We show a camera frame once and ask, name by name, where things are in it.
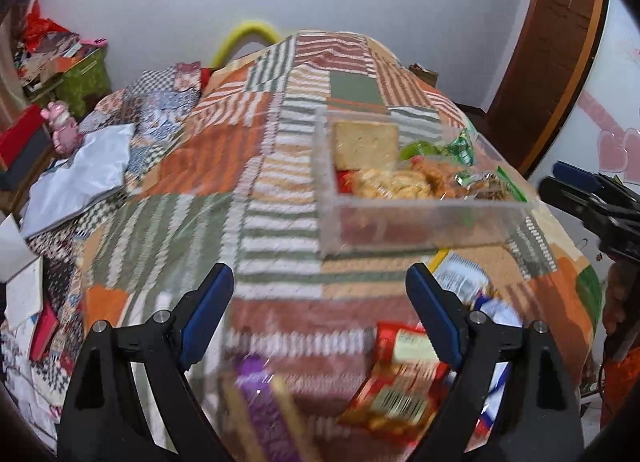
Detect red book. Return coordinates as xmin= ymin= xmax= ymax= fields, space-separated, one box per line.
xmin=29 ymin=299 xmax=60 ymax=362

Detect green and white snack packet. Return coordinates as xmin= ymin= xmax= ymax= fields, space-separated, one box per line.
xmin=452 ymin=167 xmax=529 ymax=204

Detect orange cloth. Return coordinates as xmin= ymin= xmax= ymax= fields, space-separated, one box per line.
xmin=599 ymin=344 xmax=640 ymax=425

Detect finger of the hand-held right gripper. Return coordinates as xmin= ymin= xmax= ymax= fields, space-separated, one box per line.
xmin=552 ymin=160 xmax=633 ymax=209
xmin=537 ymin=177 xmax=608 ymax=242

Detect red plastic bag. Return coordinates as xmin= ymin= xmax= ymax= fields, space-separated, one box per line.
xmin=22 ymin=0 xmax=59 ymax=46

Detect yellow foam tube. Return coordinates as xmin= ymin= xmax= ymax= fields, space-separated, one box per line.
xmin=212 ymin=18 xmax=282 ymax=68

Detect shiny green foil packet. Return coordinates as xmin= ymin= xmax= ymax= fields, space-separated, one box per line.
xmin=442 ymin=128 xmax=476 ymax=166

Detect white notebook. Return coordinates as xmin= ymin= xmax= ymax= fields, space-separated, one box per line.
xmin=5 ymin=257 xmax=45 ymax=328

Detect checkered patchwork quilt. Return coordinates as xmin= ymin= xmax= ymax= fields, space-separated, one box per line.
xmin=0 ymin=61 xmax=204 ymax=443

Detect wooden door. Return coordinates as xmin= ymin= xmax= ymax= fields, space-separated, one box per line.
xmin=487 ymin=0 xmax=611 ymax=179

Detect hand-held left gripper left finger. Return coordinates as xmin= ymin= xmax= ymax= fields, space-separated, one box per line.
xmin=57 ymin=263 xmax=236 ymax=462

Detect person's right hand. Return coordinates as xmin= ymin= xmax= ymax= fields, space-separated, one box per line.
xmin=602 ymin=260 xmax=640 ymax=338

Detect pink toy figure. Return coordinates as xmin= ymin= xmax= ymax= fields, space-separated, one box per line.
xmin=40 ymin=100 xmax=81 ymax=159

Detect white wardrobe door pink hearts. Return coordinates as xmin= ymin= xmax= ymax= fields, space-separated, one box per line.
xmin=520 ymin=0 xmax=640 ymax=203

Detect blue and white snack packet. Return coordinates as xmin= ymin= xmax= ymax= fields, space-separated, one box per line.
xmin=431 ymin=249 xmax=524 ymax=438

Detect purple label orange snack packet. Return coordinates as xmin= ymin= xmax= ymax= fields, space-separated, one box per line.
xmin=220 ymin=356 xmax=313 ymax=462

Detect green box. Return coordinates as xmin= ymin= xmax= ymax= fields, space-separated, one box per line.
xmin=50 ymin=47 xmax=112 ymax=118

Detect clear plastic container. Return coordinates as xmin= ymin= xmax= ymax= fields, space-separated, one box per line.
xmin=312 ymin=109 xmax=532 ymax=259

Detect orange cracker packet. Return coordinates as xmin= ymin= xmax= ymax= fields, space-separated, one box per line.
xmin=350 ymin=168 xmax=434 ymax=201

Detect striped patchwork blanket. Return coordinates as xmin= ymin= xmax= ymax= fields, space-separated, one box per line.
xmin=75 ymin=29 xmax=604 ymax=462

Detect green snack packet dark logo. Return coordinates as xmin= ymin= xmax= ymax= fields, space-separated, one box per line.
xmin=399 ymin=140 xmax=442 ymax=161

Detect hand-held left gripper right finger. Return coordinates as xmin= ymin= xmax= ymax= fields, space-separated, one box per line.
xmin=405 ymin=263 xmax=586 ymax=462

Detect cardboard box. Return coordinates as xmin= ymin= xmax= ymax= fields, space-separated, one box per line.
xmin=407 ymin=63 xmax=440 ymax=88

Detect red packet with cracker window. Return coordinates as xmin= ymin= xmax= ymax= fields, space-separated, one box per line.
xmin=339 ymin=322 xmax=452 ymax=444

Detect beige square cracker packet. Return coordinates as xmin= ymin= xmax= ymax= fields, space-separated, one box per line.
xmin=332 ymin=121 xmax=400 ymax=171

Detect clear packet of brown snacks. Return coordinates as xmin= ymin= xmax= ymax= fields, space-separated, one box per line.
xmin=412 ymin=157 xmax=459 ymax=196

